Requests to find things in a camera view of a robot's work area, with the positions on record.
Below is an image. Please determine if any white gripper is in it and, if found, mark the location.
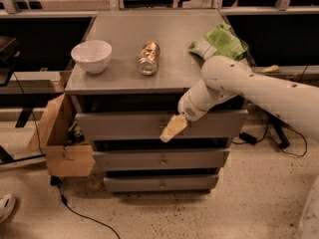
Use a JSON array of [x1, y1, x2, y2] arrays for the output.
[[159, 93, 203, 142]]

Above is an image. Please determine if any grey top drawer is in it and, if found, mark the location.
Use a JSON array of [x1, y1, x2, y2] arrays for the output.
[[76, 110, 248, 141]]

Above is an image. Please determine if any grey drawer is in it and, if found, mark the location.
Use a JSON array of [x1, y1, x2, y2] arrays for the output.
[[94, 148, 229, 171], [76, 110, 248, 141], [104, 175, 218, 192]]

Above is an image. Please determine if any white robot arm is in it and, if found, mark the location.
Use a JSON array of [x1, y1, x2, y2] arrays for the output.
[[160, 56, 319, 239]]

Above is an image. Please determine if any grey middle drawer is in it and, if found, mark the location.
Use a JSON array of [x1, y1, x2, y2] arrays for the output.
[[94, 148, 229, 171]]

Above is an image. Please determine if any grey bottom drawer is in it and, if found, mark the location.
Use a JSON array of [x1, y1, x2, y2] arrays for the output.
[[104, 175, 218, 192]]

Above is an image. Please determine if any grey drawer cabinet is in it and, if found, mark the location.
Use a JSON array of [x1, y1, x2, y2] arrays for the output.
[[66, 10, 246, 178]]

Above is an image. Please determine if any metal drink can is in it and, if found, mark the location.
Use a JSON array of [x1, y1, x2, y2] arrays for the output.
[[138, 41, 160, 76]]

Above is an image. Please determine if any green snack bag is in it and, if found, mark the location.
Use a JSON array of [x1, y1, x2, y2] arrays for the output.
[[188, 24, 248, 61]]

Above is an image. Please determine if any white ceramic bowl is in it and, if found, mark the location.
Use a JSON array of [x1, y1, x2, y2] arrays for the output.
[[71, 40, 113, 74]]

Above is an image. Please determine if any yellow foam scrap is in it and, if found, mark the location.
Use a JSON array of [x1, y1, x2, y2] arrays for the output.
[[262, 65, 279, 73]]

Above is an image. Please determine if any brown cardboard box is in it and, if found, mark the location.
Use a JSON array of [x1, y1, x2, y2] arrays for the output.
[[26, 94, 95, 176]]

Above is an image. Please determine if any white shoe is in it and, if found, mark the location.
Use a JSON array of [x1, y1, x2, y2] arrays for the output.
[[0, 194, 16, 223]]

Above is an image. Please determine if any black power adapter cable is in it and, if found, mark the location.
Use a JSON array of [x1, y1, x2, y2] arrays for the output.
[[231, 115, 309, 158]]

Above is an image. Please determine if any black floor cable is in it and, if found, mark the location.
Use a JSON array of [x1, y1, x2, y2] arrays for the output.
[[49, 175, 122, 239]]

